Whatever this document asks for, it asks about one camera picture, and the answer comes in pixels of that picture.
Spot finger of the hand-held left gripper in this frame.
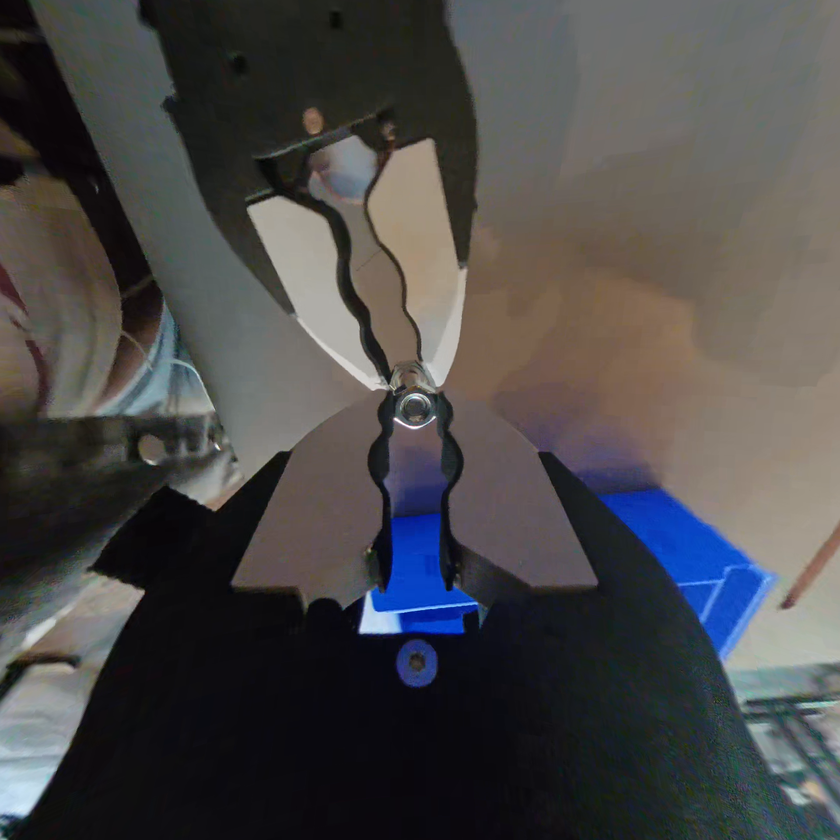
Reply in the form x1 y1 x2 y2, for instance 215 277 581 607
364 136 468 389
248 193 392 392

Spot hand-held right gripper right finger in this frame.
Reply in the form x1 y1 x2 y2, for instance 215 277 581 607
438 390 599 608

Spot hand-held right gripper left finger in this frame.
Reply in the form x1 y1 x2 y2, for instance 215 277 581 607
230 390 395 608

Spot steel hex nut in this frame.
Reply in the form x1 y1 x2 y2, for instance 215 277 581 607
392 387 439 431

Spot steel hex bolt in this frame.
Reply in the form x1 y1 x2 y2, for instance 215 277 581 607
387 357 437 395

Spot blue plastic bin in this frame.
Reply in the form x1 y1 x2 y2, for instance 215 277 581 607
357 489 778 660

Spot blue jeans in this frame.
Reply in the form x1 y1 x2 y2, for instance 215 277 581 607
115 308 221 421

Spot grey denim jacket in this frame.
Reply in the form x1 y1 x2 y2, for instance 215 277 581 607
0 413 240 631

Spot beige shirt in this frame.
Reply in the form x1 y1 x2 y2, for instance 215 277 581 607
0 177 165 421

